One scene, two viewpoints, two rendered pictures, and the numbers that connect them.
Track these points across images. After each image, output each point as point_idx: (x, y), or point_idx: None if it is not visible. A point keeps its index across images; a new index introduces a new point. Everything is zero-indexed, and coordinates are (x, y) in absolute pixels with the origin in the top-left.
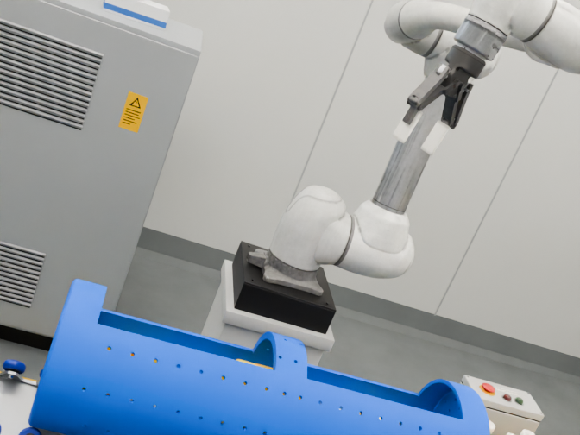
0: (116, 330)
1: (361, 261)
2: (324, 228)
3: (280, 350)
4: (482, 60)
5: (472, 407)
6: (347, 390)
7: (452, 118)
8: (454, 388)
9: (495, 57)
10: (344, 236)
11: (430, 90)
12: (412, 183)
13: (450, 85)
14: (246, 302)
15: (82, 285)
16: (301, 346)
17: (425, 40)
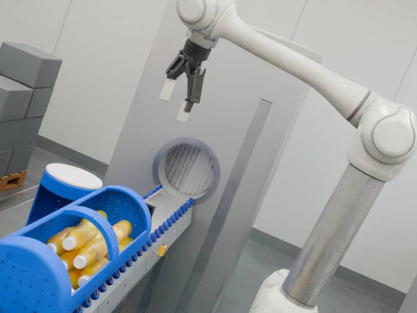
0: (101, 189)
1: None
2: (260, 290)
3: (84, 207)
4: (187, 40)
5: (20, 239)
6: (51, 215)
7: (188, 92)
8: (42, 243)
9: (372, 123)
10: (259, 300)
11: (171, 63)
12: (298, 260)
13: (180, 61)
14: None
15: (131, 190)
16: (89, 214)
17: (358, 123)
